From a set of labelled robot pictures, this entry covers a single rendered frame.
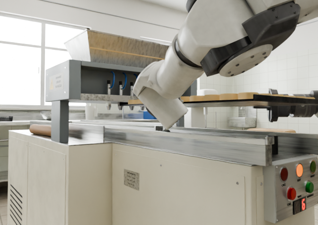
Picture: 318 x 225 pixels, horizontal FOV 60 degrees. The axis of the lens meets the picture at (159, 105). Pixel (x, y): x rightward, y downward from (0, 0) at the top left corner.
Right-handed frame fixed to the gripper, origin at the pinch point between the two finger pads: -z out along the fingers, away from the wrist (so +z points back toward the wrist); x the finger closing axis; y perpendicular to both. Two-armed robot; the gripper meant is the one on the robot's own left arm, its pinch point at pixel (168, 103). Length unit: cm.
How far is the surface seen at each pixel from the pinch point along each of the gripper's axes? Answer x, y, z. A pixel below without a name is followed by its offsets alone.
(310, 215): -33, -43, -5
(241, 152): -12.6, -19.5, 12.8
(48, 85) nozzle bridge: 9, 60, -38
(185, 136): -10.1, -5.2, -1.4
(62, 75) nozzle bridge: 12, 47, -25
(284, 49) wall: 118, -177, -456
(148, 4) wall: 192, 74, -407
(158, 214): -37.2, 3.7, -9.0
